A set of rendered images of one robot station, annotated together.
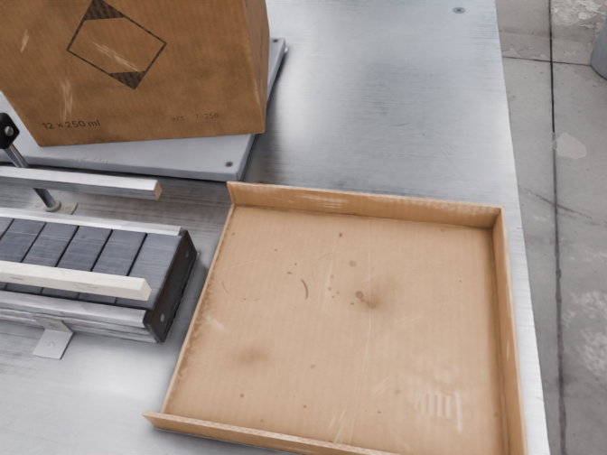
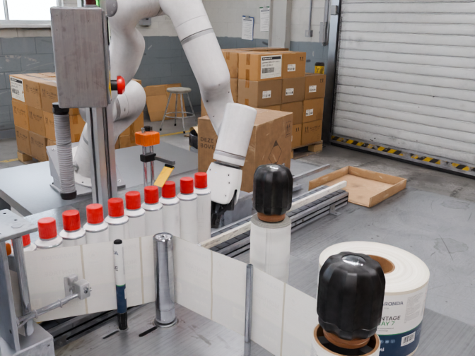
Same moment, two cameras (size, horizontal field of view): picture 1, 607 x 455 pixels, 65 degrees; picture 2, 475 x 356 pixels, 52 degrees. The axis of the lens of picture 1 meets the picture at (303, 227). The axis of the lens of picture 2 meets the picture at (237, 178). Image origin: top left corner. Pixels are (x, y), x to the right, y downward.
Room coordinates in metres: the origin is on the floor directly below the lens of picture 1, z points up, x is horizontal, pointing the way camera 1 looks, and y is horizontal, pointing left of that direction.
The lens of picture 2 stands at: (-0.18, 1.81, 1.46)
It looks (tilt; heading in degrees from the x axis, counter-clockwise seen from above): 18 degrees down; 297
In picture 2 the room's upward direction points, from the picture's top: 1 degrees clockwise
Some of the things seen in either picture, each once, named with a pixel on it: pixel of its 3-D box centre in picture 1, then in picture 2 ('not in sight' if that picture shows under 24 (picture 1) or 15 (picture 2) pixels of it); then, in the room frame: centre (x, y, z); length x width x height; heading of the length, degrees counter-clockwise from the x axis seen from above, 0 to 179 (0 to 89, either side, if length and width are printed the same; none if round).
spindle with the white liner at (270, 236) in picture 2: not in sight; (270, 234); (0.18, 0.93, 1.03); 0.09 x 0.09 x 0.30
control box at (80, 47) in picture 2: not in sight; (84, 56); (0.58, 1.01, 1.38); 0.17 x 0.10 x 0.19; 130
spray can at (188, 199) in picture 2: not in sight; (187, 217); (0.44, 0.84, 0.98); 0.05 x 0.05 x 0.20
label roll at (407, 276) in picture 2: not in sight; (369, 297); (-0.04, 0.95, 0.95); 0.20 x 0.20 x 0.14
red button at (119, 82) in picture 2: not in sight; (117, 85); (0.50, 1.01, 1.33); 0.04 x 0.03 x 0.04; 130
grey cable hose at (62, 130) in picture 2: not in sight; (64, 152); (0.61, 1.06, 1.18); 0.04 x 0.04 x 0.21
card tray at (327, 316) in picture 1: (344, 307); (358, 184); (0.21, -0.03, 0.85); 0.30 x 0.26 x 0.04; 75
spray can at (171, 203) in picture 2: not in sight; (169, 222); (0.46, 0.89, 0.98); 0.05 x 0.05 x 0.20
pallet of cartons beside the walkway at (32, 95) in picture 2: not in sight; (77, 123); (3.39, -1.75, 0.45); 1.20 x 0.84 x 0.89; 161
